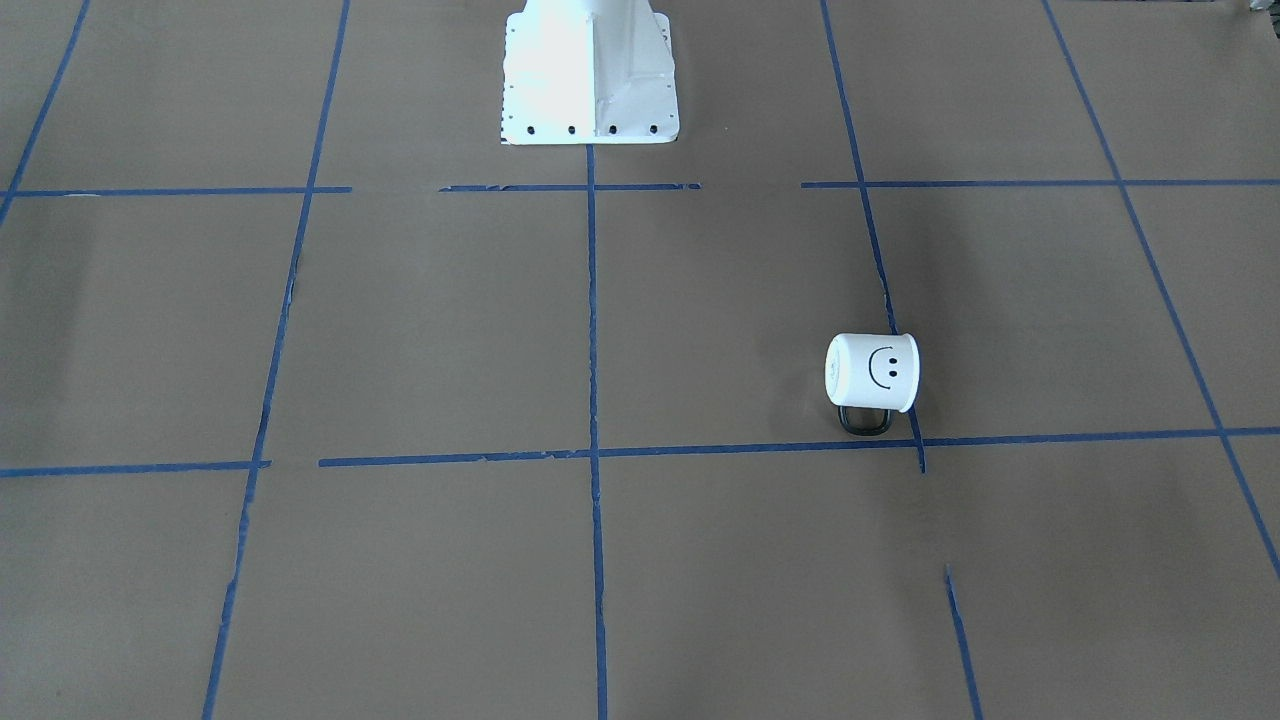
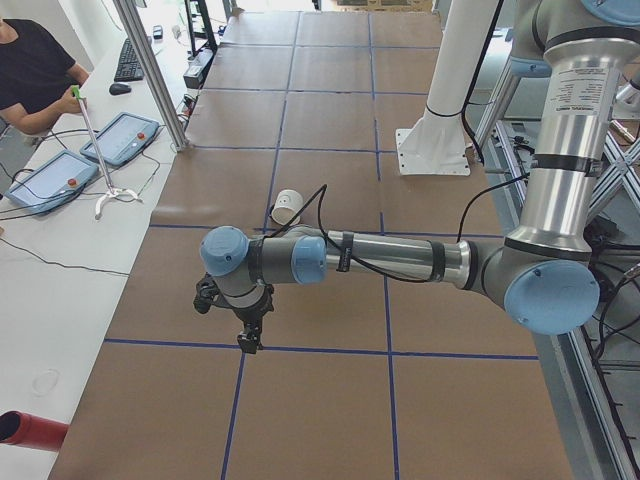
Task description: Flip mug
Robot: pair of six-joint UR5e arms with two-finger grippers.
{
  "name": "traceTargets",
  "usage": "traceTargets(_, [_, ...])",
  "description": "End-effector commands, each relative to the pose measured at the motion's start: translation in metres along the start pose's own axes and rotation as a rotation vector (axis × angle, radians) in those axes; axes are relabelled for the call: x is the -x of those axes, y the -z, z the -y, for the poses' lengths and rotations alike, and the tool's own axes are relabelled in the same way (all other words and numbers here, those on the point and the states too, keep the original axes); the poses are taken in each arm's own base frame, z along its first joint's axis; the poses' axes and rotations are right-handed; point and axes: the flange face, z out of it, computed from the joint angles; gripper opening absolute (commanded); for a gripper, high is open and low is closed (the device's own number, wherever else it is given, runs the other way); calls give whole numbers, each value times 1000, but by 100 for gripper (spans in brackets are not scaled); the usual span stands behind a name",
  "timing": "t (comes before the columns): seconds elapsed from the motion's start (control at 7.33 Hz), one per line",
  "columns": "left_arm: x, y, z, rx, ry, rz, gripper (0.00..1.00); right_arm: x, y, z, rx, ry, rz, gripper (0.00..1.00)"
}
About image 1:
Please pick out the white smiley mug black handle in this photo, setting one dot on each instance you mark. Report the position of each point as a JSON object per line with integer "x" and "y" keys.
{"x": 873, "y": 372}

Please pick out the white camera stand pedestal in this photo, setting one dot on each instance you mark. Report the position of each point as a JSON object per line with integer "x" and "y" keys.
{"x": 588, "y": 73}

